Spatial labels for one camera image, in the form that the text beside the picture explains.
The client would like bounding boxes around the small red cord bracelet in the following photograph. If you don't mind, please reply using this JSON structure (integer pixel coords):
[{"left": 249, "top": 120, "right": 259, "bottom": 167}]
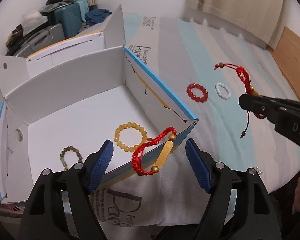
[{"left": 213, "top": 61, "right": 266, "bottom": 139}]

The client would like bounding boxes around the grey suitcase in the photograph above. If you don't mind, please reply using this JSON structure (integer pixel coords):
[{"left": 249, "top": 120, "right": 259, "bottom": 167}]
[{"left": 6, "top": 23, "right": 65, "bottom": 58}]

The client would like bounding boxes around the brown wooden bead bracelet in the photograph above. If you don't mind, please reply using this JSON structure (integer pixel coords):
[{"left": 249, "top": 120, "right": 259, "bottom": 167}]
[{"left": 59, "top": 145, "right": 84, "bottom": 171}]

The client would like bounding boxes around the red bead bracelet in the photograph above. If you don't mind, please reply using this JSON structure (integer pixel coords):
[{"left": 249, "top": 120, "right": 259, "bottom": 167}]
[{"left": 186, "top": 82, "right": 209, "bottom": 103}]

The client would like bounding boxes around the yellow bead bracelet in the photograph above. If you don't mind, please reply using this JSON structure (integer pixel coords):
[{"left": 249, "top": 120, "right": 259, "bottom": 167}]
[{"left": 114, "top": 122, "right": 148, "bottom": 153}]

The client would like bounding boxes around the white pink bead bracelet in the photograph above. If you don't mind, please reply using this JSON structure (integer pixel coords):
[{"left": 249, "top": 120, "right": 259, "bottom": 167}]
[{"left": 214, "top": 82, "right": 232, "bottom": 100}]

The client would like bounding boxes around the red cord bracelet gold tube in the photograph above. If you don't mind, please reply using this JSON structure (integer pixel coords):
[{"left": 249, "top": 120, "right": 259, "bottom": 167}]
[{"left": 131, "top": 127, "right": 177, "bottom": 176}]

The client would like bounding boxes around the teal suitcase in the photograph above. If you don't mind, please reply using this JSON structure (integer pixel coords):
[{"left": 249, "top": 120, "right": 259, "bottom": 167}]
[{"left": 54, "top": 0, "right": 89, "bottom": 39}]

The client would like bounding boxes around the beige curtain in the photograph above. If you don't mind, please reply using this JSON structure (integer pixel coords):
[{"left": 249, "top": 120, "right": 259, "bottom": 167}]
[{"left": 187, "top": 0, "right": 284, "bottom": 49}]

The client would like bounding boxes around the blue yellow cardboard shoe box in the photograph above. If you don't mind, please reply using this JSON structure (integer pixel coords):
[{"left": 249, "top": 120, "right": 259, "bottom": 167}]
[{"left": 0, "top": 7, "right": 198, "bottom": 204}]

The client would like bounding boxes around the striped bed sheet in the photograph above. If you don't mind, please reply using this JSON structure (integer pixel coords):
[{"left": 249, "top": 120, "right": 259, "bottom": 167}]
[{"left": 90, "top": 13, "right": 300, "bottom": 227}]

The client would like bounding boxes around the dark blue clothes pile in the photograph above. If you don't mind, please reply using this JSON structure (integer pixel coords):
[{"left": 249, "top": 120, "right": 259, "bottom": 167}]
[{"left": 85, "top": 9, "right": 112, "bottom": 27}]

